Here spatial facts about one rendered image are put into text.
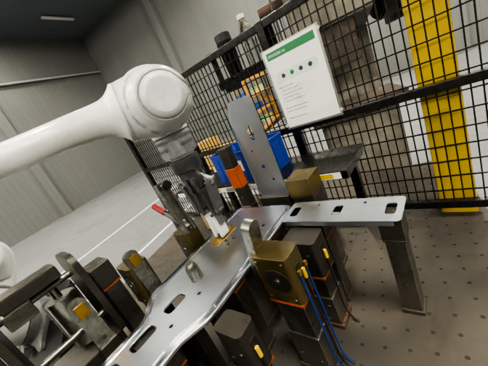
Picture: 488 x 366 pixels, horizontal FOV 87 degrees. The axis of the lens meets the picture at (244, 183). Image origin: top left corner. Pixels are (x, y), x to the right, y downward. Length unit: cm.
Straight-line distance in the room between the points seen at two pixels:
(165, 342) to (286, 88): 87
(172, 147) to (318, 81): 59
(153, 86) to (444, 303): 81
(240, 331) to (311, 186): 45
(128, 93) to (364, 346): 74
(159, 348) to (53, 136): 41
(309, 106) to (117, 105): 73
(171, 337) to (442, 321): 61
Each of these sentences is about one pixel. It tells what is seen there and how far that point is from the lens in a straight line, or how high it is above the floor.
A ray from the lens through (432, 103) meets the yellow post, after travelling 100.
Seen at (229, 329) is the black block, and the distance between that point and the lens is 53.
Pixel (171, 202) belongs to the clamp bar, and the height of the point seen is 115.
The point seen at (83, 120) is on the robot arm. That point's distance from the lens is 49.
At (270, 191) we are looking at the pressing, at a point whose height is 102.
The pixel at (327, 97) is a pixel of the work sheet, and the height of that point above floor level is 122.
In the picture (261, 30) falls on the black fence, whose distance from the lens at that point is 107.
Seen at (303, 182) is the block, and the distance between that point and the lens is 78.
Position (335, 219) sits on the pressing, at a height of 100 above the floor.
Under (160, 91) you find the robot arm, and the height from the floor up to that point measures 140.
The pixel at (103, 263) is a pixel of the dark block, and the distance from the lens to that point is 76.
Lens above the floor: 135
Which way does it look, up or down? 18 degrees down
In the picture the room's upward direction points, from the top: 24 degrees counter-clockwise
